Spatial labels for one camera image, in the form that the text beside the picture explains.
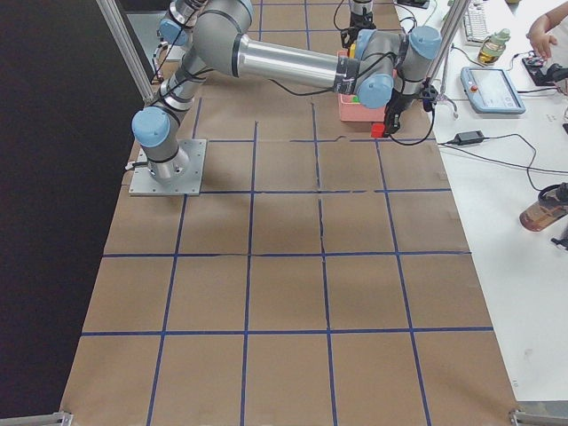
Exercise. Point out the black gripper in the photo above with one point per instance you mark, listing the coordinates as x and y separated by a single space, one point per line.
396 109
358 22

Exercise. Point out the red toy block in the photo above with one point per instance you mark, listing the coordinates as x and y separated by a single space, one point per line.
377 130

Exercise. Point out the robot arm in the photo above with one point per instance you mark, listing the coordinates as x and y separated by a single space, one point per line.
386 71
176 26

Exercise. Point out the pink plastic box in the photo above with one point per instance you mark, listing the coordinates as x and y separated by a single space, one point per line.
355 113

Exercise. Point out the person hand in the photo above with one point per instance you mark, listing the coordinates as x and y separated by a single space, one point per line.
540 38

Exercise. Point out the black power adapter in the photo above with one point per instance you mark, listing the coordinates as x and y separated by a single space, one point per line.
468 138

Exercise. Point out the teach pendant tablet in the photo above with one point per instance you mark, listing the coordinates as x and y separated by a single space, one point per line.
491 91

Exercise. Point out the green tea bottle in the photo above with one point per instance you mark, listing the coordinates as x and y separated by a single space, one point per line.
493 47

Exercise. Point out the white keyboard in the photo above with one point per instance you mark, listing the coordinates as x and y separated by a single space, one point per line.
474 24

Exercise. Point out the brown drink bottle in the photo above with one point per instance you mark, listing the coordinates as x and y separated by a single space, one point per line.
551 205

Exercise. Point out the aluminium frame post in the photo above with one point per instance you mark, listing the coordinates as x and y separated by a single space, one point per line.
449 28

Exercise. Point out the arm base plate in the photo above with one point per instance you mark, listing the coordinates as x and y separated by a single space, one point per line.
182 175

